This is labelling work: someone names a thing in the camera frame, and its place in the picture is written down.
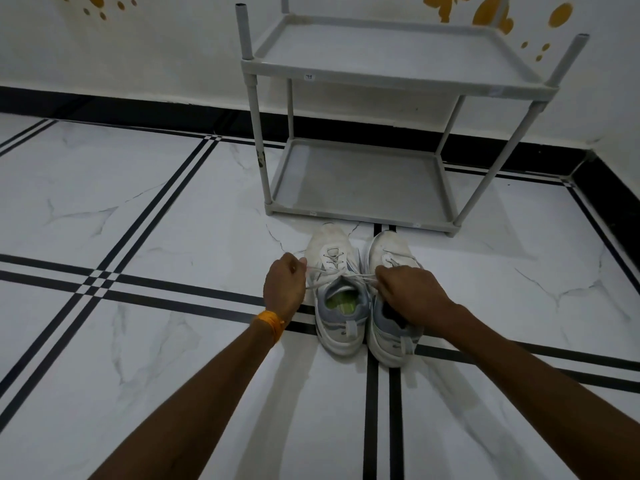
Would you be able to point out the person's left forearm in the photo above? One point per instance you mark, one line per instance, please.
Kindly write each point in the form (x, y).
(200, 414)

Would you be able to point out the orange thread wristband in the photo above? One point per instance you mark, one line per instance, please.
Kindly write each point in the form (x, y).
(270, 322)

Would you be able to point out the person's left hand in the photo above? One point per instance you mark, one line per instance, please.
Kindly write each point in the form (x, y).
(282, 289)

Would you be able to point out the person's right hand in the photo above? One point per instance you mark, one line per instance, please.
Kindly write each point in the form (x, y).
(415, 299)

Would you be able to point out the person's left fingers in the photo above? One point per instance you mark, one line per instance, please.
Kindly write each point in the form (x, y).
(299, 267)

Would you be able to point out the white sneaker with green insole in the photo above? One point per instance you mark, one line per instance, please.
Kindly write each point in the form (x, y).
(339, 294)

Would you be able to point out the person's right forearm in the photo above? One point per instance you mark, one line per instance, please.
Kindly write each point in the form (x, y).
(540, 394)

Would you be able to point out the white sneaker with grey heel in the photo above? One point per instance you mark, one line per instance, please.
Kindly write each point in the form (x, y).
(392, 324)

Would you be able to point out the grey two-tier plastic rack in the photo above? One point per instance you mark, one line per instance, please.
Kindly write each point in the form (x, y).
(390, 124)

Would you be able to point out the person's right fingers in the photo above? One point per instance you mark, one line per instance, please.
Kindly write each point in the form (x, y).
(386, 279)

